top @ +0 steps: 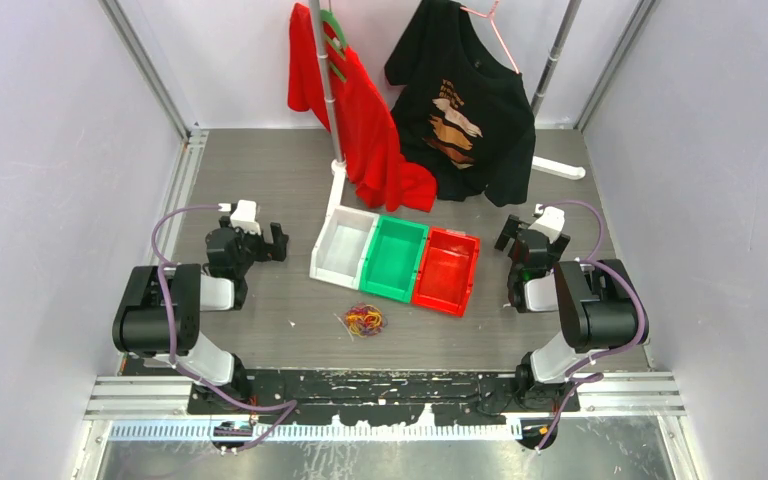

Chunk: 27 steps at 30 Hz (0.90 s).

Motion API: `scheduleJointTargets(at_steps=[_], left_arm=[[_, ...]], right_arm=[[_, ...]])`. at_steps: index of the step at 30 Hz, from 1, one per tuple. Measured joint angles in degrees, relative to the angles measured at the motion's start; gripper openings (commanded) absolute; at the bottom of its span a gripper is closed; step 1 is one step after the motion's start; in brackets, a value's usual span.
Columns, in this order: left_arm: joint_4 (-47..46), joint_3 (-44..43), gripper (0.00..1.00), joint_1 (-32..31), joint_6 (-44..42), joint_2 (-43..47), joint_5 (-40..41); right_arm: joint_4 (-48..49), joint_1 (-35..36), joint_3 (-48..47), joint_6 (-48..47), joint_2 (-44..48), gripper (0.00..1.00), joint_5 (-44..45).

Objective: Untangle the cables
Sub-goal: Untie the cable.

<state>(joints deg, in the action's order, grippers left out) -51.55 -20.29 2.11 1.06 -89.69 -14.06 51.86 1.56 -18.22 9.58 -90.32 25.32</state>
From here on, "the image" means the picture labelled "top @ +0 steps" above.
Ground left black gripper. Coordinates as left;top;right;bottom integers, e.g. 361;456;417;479
220;216;287;276

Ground colourful wire bundle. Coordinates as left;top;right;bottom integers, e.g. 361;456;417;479
334;303;392;342

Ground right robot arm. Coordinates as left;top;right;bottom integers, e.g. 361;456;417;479
494;212;648;411

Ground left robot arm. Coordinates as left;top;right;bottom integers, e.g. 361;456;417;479
112;216;290;413

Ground white plastic bin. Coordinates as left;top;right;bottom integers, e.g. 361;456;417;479
309;206;380;290

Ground red plastic bin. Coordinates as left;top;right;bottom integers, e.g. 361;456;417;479
411;227;481;317

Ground green plastic bin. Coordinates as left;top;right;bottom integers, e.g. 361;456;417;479
359;216;430;303

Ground red t-shirt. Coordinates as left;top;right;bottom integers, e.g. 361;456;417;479
287;3;437;212

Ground black printed t-shirt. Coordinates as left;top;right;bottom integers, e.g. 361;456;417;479
384;1;536;207

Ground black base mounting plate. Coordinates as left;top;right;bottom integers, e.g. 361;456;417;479
187;368;582;428

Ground green clothes hanger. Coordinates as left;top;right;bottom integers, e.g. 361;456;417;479
319;9;347;83

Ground pink clothes hanger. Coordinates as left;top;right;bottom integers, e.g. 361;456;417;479
460;0;521;74

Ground right metal rack pole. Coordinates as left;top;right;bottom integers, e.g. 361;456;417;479
531;0;582;117

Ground metal clothes rack pole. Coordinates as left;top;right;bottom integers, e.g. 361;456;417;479
307;0;345;166

